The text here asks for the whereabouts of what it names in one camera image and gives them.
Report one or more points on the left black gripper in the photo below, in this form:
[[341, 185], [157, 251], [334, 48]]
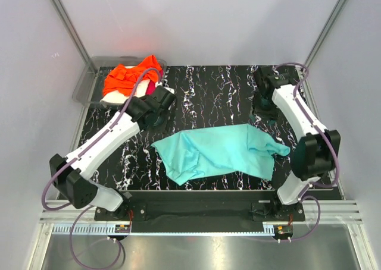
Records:
[[161, 128]]

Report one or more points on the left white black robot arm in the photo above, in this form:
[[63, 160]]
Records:
[[72, 174]]

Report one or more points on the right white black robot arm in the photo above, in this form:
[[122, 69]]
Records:
[[317, 148]]

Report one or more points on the aluminium frame post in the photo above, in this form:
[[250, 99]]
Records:
[[69, 26], [328, 26]]

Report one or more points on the aluminium front rail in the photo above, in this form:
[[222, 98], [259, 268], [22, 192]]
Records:
[[330, 211]]

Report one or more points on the left aluminium frame post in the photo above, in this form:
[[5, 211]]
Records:
[[69, 26]]

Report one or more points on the right aluminium frame post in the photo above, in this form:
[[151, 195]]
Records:
[[328, 26]]

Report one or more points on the grey slotted cable duct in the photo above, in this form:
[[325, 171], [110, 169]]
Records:
[[176, 228]]

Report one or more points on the clear grey plastic bin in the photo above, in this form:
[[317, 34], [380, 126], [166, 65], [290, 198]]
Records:
[[91, 83]]

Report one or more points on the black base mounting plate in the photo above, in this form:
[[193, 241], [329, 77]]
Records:
[[203, 207]]

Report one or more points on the magenta t shirt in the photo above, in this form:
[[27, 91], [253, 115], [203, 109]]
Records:
[[152, 85]]

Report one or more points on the orange t shirt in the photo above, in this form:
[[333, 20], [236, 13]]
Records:
[[122, 77]]

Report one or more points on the teal t shirt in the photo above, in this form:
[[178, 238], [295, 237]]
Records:
[[207, 152]]

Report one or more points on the black marble pattern mat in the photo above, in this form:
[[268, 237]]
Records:
[[207, 96]]

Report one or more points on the white t shirt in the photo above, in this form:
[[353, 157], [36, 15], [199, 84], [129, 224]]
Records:
[[118, 97]]

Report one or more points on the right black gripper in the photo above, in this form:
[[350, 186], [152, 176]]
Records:
[[272, 114]]

